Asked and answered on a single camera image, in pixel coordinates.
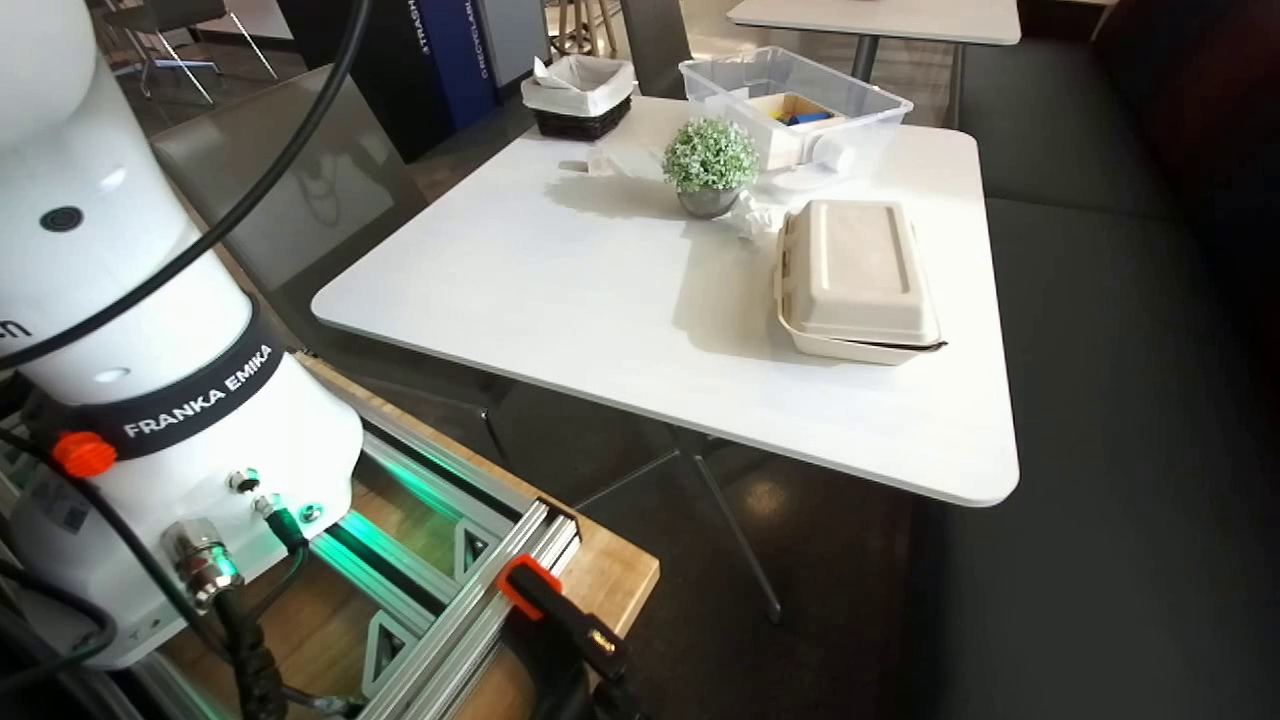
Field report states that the orange black clamp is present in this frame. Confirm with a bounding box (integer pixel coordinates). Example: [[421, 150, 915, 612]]
[[491, 547, 649, 720]]

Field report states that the metal frame chair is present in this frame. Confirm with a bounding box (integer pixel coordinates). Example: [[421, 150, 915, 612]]
[[96, 0, 288, 108]]

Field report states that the small green potted plant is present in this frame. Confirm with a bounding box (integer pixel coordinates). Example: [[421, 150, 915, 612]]
[[658, 113, 762, 222]]

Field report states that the beige clamshell takeout container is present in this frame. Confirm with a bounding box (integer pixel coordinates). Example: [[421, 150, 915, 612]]
[[768, 196, 951, 367]]

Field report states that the dark bench sofa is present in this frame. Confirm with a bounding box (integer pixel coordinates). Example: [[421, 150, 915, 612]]
[[915, 0, 1280, 720]]

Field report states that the white side table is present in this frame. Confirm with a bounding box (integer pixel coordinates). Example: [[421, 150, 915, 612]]
[[725, 0, 1027, 53]]

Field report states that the wooden base board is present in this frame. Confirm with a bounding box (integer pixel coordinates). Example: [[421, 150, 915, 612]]
[[155, 346, 662, 720]]

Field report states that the grey folding chair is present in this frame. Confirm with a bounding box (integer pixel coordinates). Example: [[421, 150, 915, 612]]
[[148, 59, 421, 318]]

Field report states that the small white cylinder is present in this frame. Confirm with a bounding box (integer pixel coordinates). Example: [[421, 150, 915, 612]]
[[803, 132, 855, 178]]

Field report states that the dark cabinet with blue panel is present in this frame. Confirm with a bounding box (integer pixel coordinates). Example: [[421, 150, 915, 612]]
[[275, 0, 552, 166]]

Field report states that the crumpled clear plastic wrap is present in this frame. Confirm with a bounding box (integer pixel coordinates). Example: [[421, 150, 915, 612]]
[[729, 188, 790, 253]]

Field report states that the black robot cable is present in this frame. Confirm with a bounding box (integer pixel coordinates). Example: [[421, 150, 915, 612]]
[[0, 0, 375, 379]]

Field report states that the aluminium rail frame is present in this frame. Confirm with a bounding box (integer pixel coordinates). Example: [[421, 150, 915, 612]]
[[301, 425, 592, 720]]

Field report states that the clear plastic lunchbox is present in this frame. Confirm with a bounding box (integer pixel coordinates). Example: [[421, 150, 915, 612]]
[[676, 45, 920, 177]]

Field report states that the white basket with black base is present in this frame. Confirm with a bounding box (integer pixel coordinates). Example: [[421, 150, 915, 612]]
[[517, 53, 643, 145]]

